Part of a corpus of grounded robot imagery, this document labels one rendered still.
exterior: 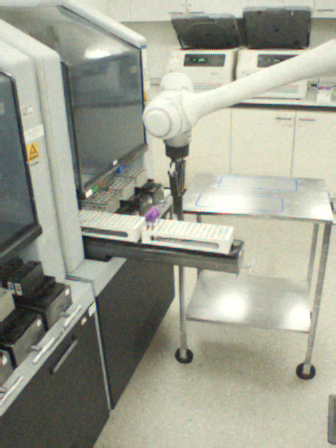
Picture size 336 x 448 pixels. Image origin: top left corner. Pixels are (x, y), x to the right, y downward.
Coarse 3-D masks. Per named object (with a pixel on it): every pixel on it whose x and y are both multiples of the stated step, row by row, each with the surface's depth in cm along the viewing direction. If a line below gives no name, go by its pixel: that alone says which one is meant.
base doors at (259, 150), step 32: (192, 128) 370; (224, 128) 362; (256, 128) 353; (288, 128) 344; (320, 128) 337; (160, 160) 392; (192, 160) 383; (224, 160) 374; (256, 160) 364; (288, 160) 355; (320, 160) 348
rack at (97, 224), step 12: (84, 216) 160; (96, 216) 160; (108, 216) 158; (120, 216) 159; (132, 216) 158; (84, 228) 159; (96, 228) 160; (108, 228) 151; (120, 228) 150; (132, 228) 149; (132, 240) 150
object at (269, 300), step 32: (192, 192) 189; (224, 192) 188; (256, 192) 187; (288, 192) 186; (320, 192) 185; (320, 256) 168; (224, 288) 218; (256, 288) 217; (288, 288) 216; (320, 288) 174; (192, 320) 199; (224, 320) 195; (256, 320) 194; (288, 320) 193
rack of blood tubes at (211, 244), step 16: (160, 224) 151; (176, 224) 151; (192, 224) 151; (208, 224) 150; (144, 240) 149; (160, 240) 149; (176, 240) 151; (192, 240) 152; (208, 240) 141; (224, 240) 139
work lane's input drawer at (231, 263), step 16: (96, 240) 155; (112, 240) 152; (240, 240) 149; (112, 256) 154; (128, 256) 152; (144, 256) 150; (160, 256) 148; (176, 256) 146; (192, 256) 144; (208, 256) 143; (224, 256) 141; (240, 256) 144
